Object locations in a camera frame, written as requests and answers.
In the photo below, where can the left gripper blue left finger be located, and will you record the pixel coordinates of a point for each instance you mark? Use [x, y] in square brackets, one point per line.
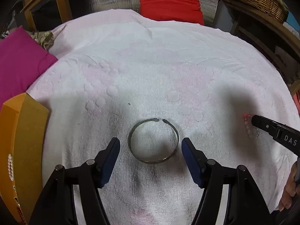
[105, 162]

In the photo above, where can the magenta pillow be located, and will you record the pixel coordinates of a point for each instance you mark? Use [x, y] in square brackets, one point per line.
[23, 61]

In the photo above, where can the wooden table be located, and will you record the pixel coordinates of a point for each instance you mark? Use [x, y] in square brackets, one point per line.
[269, 37]

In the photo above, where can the orange cardboard box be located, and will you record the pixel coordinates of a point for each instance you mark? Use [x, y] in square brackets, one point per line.
[23, 125]

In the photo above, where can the silver bangle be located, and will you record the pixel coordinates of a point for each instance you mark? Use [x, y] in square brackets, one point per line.
[153, 162]

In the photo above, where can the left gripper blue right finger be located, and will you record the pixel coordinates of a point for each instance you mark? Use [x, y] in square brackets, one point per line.
[196, 162]

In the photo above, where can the person's right hand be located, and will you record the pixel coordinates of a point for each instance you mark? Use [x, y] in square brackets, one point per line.
[290, 190]

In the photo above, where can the patterned grey fabric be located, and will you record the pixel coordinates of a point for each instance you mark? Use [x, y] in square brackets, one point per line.
[45, 39]

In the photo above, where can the wooden cabinet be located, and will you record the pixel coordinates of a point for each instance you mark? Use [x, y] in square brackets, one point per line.
[44, 15]

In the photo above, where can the small red cushion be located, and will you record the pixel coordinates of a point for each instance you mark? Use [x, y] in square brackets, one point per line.
[172, 10]

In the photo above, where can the white pink textured blanket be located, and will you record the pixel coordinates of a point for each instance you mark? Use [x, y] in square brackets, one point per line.
[116, 68]

